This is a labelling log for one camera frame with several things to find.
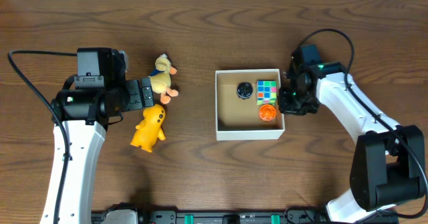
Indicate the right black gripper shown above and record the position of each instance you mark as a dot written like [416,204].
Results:
[285,107]

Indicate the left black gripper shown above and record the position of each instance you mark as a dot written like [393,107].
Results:
[134,94]

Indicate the plush yellow duck toy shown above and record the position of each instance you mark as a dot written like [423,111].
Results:
[160,79]

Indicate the multicolour puzzle cube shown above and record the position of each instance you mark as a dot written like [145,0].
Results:
[266,92]

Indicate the orange round disc toy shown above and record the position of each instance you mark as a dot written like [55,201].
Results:
[267,112]

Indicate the yellow dog figure toy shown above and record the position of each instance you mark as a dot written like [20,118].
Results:
[149,130]

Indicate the black round disc toy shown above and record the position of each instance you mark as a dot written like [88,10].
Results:
[244,90]

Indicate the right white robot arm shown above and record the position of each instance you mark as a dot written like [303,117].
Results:
[388,166]

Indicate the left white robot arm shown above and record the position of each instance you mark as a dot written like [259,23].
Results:
[88,99]

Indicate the white cardboard box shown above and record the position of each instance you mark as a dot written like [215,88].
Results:
[237,118]

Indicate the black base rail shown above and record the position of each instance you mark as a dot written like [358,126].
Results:
[291,215]

